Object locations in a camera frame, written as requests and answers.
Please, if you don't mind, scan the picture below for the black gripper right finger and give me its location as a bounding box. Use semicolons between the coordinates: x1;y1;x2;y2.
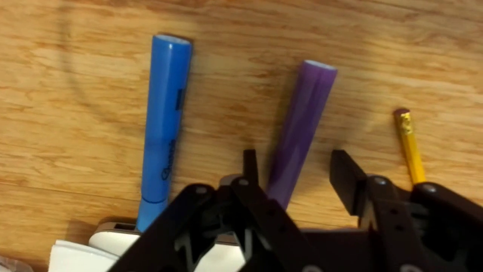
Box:
329;150;483;272

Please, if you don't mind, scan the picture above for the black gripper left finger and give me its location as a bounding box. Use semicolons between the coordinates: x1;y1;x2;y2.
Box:
229;150;323;272

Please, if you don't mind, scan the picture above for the purple marker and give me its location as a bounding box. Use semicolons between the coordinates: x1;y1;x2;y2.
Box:
267;60;338;207

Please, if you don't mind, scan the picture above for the blue highlighter marker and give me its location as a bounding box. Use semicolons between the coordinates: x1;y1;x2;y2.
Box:
135;35;191;233

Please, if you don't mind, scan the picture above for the yellow pencil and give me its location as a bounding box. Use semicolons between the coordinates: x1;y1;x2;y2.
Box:
394;107;427;184

